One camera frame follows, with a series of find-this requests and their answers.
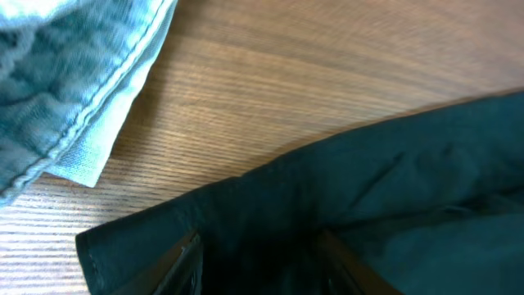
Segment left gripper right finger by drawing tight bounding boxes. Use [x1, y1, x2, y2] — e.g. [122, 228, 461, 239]
[317, 230, 403, 295]

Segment black shorts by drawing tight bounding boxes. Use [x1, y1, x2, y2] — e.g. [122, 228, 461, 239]
[75, 93, 523, 294]

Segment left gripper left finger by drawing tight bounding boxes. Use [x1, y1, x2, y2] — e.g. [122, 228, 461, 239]
[112, 231, 203, 295]

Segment folded light blue jeans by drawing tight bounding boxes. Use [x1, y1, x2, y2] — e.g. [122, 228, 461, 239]
[1, 0, 177, 205]

